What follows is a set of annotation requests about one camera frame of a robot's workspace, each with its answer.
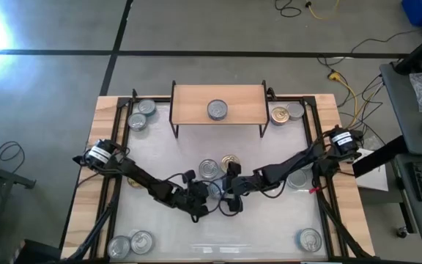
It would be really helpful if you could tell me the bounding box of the white glossy table sheet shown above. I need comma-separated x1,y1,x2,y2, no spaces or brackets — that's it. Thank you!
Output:
110,102,329,262

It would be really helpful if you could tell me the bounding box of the black metal table frame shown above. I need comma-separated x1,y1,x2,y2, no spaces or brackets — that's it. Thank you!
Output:
70,87,375,264

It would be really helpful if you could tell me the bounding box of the blue bin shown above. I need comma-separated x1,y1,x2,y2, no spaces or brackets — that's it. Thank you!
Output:
401,0,422,27

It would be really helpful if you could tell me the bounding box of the yellow floor cable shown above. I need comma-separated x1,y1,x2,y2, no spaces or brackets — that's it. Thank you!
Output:
306,0,341,21

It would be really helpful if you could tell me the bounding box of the grey keyboard desk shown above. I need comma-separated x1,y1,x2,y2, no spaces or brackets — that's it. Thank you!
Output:
393,153,422,246

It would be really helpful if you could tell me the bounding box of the green and white labelled can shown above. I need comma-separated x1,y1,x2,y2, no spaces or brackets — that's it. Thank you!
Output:
286,169,308,190

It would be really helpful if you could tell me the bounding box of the red labelled can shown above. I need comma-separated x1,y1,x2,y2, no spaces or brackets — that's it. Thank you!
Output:
198,158,220,180

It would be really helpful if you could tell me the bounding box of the black floor tape stripe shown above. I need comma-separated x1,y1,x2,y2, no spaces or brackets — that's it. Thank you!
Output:
99,0,134,97
0,49,410,59

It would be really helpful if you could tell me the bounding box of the black looped floor cable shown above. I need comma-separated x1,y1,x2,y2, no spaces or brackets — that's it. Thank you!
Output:
0,140,26,174

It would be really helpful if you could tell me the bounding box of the grey metal stand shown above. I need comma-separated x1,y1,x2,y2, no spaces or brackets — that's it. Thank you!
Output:
0,148,38,264

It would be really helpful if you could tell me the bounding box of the black flat bar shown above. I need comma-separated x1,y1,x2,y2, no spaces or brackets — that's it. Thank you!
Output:
351,135,409,180

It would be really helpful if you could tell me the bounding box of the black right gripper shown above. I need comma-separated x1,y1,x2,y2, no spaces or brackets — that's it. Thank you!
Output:
226,161,260,215

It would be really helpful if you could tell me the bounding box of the pink and blue labelled can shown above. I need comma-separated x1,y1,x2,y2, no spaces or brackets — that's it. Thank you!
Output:
220,153,241,174
270,106,291,127

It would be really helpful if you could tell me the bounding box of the wooden shelf with black frame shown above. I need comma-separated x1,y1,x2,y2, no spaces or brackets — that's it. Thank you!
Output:
169,79,270,139

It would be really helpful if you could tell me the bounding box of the black box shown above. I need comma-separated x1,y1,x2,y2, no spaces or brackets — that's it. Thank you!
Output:
12,238,62,264

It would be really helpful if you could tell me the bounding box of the white paper sheet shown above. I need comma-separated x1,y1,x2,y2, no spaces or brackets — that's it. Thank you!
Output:
355,147,390,193

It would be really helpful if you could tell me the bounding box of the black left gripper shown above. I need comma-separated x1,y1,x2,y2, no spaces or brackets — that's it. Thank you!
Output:
172,169,211,224

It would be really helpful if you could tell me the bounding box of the yellow extension cord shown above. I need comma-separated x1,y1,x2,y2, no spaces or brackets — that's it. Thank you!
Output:
327,70,385,130

